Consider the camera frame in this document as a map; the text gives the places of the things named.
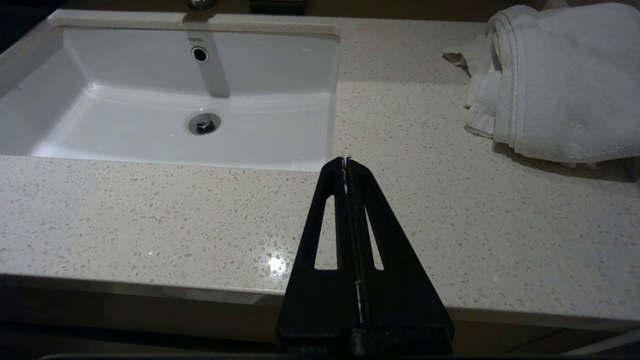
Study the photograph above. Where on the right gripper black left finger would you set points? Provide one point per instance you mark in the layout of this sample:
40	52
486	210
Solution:
310	300

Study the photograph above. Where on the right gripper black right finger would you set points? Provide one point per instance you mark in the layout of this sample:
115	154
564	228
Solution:
400	310

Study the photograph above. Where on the chrome sink drain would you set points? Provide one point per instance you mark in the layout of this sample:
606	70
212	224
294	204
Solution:
204	123

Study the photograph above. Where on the white rectangular sink basin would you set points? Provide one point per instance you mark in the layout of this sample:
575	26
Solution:
150	125

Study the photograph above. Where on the white crumpled towel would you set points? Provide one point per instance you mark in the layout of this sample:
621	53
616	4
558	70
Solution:
565	80

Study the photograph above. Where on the black square soap dish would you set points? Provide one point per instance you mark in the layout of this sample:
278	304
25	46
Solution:
279	5

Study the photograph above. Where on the chrome faucet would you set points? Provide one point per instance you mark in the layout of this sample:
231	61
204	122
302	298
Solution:
202	3

